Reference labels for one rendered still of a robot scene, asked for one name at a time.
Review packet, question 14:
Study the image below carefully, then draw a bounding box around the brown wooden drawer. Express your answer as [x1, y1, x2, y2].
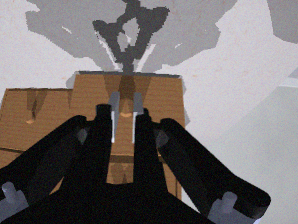
[107, 167, 176, 197]
[0, 91, 73, 154]
[0, 154, 64, 195]
[68, 74, 185, 164]

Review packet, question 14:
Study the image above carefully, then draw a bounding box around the brown wooden chest of drawers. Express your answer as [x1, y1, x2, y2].
[0, 88, 182, 201]

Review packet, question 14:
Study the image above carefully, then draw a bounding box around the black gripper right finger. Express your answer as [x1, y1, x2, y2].
[132, 92, 271, 224]

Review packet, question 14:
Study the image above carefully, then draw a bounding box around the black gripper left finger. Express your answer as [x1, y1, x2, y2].
[0, 92, 120, 224]

